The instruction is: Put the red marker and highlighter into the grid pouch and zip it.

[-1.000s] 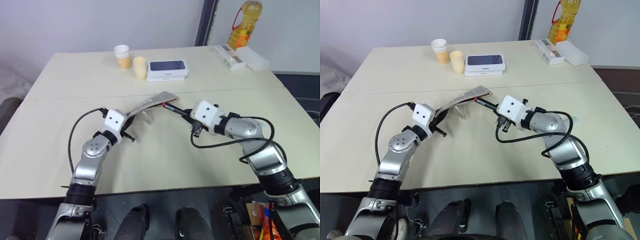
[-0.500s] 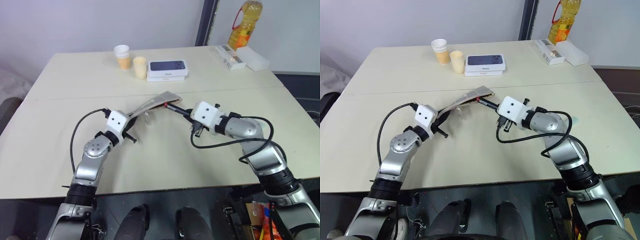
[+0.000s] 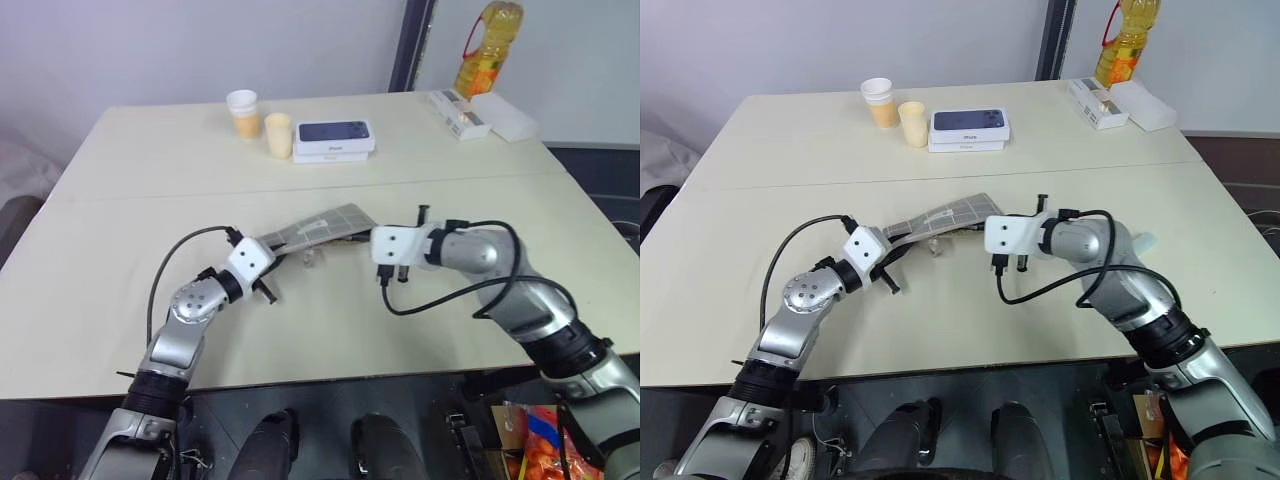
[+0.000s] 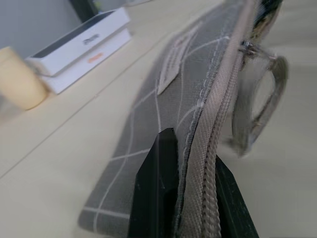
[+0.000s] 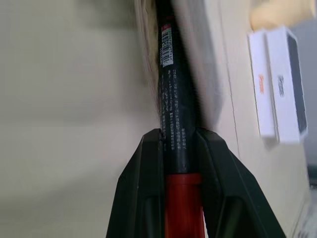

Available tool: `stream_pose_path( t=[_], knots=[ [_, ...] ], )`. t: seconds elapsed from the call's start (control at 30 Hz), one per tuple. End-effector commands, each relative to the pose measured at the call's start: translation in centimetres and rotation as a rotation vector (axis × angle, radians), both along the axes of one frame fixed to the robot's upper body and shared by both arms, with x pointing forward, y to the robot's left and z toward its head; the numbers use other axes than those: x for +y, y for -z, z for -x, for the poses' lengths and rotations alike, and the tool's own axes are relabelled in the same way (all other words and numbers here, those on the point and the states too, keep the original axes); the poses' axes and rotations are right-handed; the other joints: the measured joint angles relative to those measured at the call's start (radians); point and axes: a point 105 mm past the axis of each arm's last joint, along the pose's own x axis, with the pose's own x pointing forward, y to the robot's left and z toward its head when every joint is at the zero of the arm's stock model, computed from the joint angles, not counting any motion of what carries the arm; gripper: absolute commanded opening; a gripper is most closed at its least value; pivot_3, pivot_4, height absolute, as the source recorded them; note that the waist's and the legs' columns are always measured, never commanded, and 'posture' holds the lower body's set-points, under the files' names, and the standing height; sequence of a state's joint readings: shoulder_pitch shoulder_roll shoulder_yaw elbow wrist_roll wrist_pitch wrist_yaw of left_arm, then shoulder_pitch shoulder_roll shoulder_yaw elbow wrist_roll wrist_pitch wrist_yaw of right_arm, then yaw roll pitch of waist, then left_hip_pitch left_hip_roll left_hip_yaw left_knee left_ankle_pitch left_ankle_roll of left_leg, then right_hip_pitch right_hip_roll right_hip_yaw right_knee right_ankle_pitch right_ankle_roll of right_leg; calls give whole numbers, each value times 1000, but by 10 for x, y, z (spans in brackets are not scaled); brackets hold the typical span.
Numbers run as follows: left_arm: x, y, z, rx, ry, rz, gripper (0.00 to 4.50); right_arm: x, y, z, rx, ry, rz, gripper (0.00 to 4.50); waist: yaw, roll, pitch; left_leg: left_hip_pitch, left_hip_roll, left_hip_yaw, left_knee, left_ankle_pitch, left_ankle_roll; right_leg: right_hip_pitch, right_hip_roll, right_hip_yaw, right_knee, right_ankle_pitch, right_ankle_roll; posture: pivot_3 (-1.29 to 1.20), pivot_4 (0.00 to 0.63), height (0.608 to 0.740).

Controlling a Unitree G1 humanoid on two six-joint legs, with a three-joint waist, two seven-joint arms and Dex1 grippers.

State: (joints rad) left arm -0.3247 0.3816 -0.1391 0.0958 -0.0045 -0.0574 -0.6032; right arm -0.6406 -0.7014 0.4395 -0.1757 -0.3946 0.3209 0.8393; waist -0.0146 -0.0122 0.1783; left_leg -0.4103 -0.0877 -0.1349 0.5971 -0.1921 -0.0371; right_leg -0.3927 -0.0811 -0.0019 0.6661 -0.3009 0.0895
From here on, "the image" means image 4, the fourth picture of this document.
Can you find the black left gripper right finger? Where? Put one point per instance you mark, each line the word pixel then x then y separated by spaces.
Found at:
pixel 232 205

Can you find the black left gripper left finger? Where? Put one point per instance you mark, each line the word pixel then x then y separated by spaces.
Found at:
pixel 153 188

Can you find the grey grid zipper pouch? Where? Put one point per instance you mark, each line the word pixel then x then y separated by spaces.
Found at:
pixel 173 104

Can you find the white box with orange label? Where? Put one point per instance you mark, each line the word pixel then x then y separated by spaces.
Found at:
pixel 94 67

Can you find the white phone box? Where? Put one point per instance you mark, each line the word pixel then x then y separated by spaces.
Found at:
pixel 81 42

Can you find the pale yellow cylinder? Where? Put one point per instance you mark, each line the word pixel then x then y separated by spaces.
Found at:
pixel 18 79

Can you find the dark upright frame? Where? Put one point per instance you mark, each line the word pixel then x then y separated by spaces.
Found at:
pixel 83 8

